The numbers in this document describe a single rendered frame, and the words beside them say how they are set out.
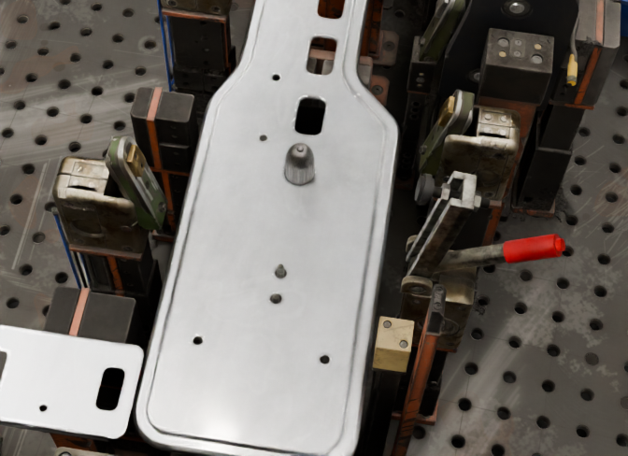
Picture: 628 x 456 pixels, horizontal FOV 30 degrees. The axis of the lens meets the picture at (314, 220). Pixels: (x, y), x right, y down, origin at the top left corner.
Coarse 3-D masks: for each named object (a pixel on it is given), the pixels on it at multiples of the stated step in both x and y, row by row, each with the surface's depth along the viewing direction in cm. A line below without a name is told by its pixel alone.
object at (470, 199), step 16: (432, 176) 103; (464, 176) 104; (416, 192) 104; (432, 192) 103; (448, 192) 103; (464, 192) 103; (480, 192) 104; (448, 208) 103; (464, 208) 102; (432, 224) 111; (448, 224) 105; (416, 240) 115; (432, 240) 108; (448, 240) 107; (432, 256) 111; (416, 272) 114; (432, 272) 113
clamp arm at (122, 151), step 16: (112, 144) 116; (128, 144) 117; (112, 160) 116; (128, 160) 117; (144, 160) 119; (112, 176) 118; (128, 176) 117; (144, 176) 121; (128, 192) 120; (144, 192) 121; (160, 192) 126; (144, 208) 123; (160, 208) 125; (144, 224) 126; (160, 224) 126
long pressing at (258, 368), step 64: (256, 0) 141; (256, 64) 136; (256, 128) 131; (384, 128) 132; (192, 192) 127; (256, 192) 127; (320, 192) 127; (384, 192) 127; (192, 256) 123; (256, 256) 123; (320, 256) 124; (192, 320) 120; (256, 320) 120; (320, 320) 120; (192, 384) 116; (256, 384) 116; (320, 384) 116; (192, 448) 113; (256, 448) 113; (320, 448) 113
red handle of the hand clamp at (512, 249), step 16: (512, 240) 111; (528, 240) 109; (544, 240) 108; (560, 240) 108; (416, 256) 116; (448, 256) 114; (464, 256) 113; (480, 256) 112; (496, 256) 111; (512, 256) 110; (528, 256) 109; (544, 256) 109; (560, 256) 109
